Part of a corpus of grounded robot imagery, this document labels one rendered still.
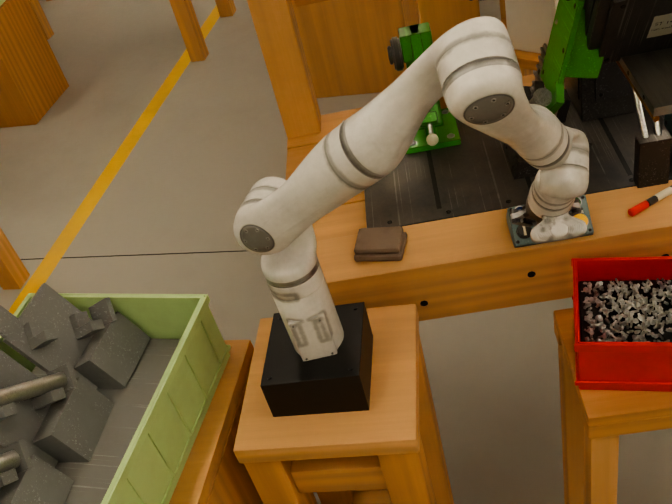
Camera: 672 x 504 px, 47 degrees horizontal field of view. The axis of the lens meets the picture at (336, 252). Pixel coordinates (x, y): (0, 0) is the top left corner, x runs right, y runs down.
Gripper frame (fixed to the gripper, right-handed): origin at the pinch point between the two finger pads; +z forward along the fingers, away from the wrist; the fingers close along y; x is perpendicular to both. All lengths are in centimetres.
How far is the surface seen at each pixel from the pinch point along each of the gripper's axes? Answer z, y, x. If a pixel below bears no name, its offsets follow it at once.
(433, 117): 20.4, 15.1, -33.5
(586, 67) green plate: -0.2, -14.5, -29.2
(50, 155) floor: 221, 207, -138
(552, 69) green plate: 2.8, -8.8, -31.5
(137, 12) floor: 324, 191, -285
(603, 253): 7.8, -11.7, 6.2
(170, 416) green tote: -10, 71, 27
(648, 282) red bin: -1.9, -15.9, 14.7
